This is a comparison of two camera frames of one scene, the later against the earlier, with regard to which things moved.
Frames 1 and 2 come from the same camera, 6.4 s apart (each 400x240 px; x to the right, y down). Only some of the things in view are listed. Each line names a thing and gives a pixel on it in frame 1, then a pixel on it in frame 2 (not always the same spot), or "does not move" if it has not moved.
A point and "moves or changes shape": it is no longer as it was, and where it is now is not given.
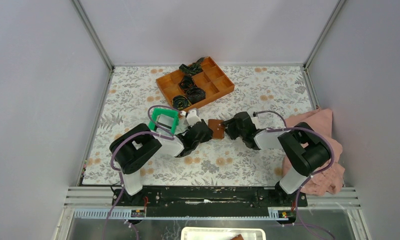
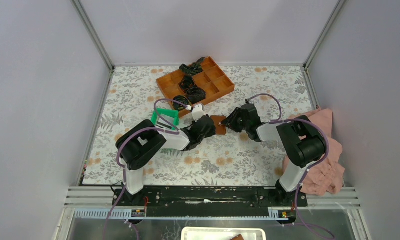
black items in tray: x=193 y=93 does not move
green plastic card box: x=167 y=117 does not move
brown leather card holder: x=218 y=130 moves or changes shape
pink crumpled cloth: x=331 y=177 does not move
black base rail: x=208 y=202 does not move
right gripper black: x=230 y=124 -> x=231 y=121
